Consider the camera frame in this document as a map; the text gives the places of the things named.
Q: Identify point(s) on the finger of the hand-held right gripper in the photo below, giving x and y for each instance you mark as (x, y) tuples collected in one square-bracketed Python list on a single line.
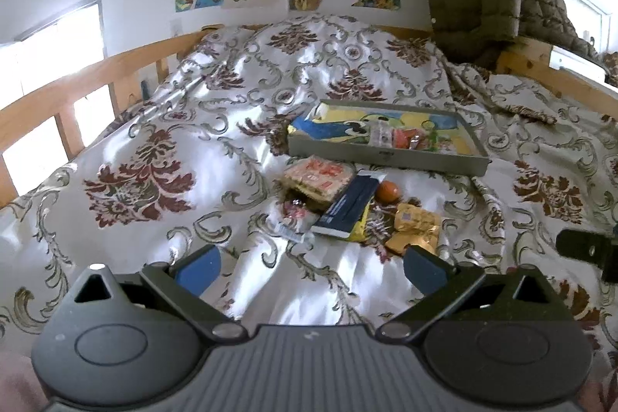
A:
[(579, 245)]

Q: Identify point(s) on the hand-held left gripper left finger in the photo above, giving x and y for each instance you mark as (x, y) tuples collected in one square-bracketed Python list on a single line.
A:
[(198, 267)]

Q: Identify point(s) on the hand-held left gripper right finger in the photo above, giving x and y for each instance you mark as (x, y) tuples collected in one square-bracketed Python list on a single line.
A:
[(425, 269)]

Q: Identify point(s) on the golden foil snack packet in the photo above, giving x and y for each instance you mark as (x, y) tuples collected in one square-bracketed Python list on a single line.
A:
[(415, 226)]

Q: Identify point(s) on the yellow snack packet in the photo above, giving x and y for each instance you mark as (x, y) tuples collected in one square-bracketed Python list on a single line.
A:
[(362, 228)]

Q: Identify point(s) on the orange fruit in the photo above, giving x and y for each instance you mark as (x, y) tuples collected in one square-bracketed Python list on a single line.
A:
[(388, 192)]

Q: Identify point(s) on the dark blue box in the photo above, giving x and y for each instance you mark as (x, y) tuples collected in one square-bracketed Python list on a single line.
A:
[(345, 209)]

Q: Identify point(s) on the small clear snack packet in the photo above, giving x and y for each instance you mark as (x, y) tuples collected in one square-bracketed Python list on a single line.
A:
[(294, 219)]

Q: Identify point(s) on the grey cartoon print tray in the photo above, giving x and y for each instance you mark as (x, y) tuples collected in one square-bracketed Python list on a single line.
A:
[(386, 158)]

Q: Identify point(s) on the orange clear snack packet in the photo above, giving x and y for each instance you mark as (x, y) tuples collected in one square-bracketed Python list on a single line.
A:
[(408, 138)]

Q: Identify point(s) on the red white cracker packet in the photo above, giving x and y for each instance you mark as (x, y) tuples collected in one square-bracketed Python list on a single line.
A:
[(316, 175)]

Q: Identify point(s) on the floral patterned satin blanket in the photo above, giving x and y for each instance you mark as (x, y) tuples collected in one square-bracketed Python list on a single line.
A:
[(145, 141)]

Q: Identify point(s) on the white panel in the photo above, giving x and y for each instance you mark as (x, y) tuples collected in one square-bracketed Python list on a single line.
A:
[(577, 62)]

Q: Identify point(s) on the pale pink fabric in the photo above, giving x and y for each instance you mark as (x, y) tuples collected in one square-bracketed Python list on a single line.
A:
[(17, 383)]

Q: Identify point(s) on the window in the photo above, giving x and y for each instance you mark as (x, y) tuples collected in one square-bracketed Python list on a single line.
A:
[(58, 50)]

